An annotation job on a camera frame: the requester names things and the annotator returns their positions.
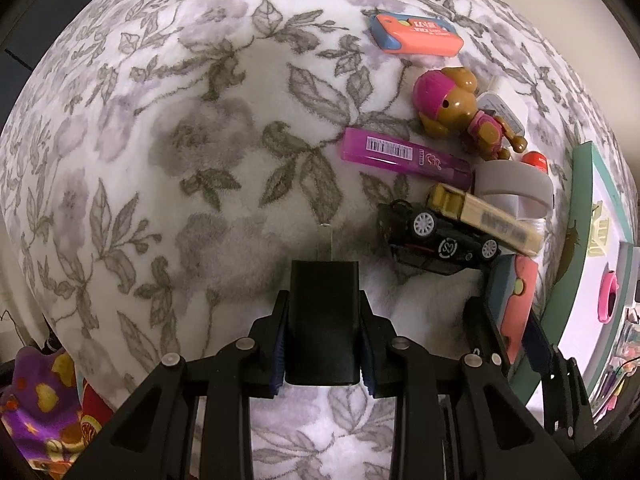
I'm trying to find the brown pink toy dog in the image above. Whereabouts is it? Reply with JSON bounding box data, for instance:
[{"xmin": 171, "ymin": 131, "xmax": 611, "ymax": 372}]
[{"xmin": 412, "ymin": 66, "xmax": 528, "ymax": 162}]

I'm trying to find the cream black patterned bar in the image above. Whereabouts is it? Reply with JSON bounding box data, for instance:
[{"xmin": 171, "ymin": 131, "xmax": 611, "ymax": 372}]
[{"xmin": 587, "ymin": 202, "xmax": 608, "ymax": 258}]

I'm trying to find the black toy car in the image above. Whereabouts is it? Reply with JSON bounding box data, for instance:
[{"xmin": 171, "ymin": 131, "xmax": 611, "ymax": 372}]
[{"xmin": 377, "ymin": 200, "xmax": 502, "ymax": 276}]

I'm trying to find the yellow toy truck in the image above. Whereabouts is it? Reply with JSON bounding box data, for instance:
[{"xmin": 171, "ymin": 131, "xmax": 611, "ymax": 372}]
[{"xmin": 425, "ymin": 183, "xmax": 545, "ymax": 255}]

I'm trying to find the floral blanket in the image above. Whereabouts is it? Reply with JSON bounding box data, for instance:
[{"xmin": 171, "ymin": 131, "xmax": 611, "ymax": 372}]
[{"xmin": 0, "ymin": 0, "xmax": 633, "ymax": 480}]

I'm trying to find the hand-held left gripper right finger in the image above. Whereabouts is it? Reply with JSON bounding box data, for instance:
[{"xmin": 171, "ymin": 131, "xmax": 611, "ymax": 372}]
[{"xmin": 360, "ymin": 291, "xmax": 582, "ymax": 480}]

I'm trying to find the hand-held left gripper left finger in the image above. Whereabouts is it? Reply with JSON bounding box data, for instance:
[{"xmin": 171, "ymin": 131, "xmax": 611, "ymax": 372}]
[{"xmin": 62, "ymin": 290, "xmax": 291, "ymax": 480}]

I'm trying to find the black plug charger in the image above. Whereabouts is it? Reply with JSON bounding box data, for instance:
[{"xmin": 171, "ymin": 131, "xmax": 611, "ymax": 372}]
[{"xmin": 284, "ymin": 224, "xmax": 362, "ymax": 387}]

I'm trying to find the purple plastic case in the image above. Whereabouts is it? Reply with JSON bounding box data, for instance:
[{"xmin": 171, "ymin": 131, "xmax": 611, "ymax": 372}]
[{"xmin": 341, "ymin": 127, "xmax": 475, "ymax": 192}]

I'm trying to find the small orange bottle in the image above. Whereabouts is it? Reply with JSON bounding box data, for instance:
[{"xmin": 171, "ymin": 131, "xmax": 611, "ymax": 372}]
[{"xmin": 521, "ymin": 151, "xmax": 551, "ymax": 176}]

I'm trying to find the grey white tape roll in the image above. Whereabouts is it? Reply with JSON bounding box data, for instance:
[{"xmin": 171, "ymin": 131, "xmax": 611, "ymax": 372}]
[{"xmin": 470, "ymin": 160, "xmax": 555, "ymax": 221}]

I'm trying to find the pink plastic ring clip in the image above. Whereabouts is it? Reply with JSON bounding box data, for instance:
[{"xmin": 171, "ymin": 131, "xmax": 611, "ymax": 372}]
[{"xmin": 597, "ymin": 270, "xmax": 621, "ymax": 323}]

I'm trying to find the teal box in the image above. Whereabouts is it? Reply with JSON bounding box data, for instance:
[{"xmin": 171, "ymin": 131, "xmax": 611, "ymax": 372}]
[{"xmin": 507, "ymin": 141, "xmax": 640, "ymax": 421}]

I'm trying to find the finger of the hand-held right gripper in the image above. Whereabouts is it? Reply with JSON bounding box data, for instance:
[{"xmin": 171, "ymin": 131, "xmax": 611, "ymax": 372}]
[
  {"xmin": 462, "ymin": 296, "xmax": 512, "ymax": 377},
  {"xmin": 522, "ymin": 310, "xmax": 567, "ymax": 386}
]

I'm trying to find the orange blue eraser case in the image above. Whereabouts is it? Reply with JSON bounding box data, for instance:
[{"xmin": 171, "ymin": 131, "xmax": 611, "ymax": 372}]
[
  {"xmin": 369, "ymin": 11, "xmax": 465, "ymax": 57},
  {"xmin": 487, "ymin": 254, "xmax": 540, "ymax": 365}
]

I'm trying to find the purple printed cloth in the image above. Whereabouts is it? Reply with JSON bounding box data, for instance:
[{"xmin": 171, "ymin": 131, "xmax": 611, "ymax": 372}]
[{"xmin": 0, "ymin": 347, "xmax": 86, "ymax": 466}]

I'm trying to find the red printed cloth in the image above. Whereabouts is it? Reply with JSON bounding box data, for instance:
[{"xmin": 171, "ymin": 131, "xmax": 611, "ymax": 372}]
[{"xmin": 80, "ymin": 380, "xmax": 117, "ymax": 443}]

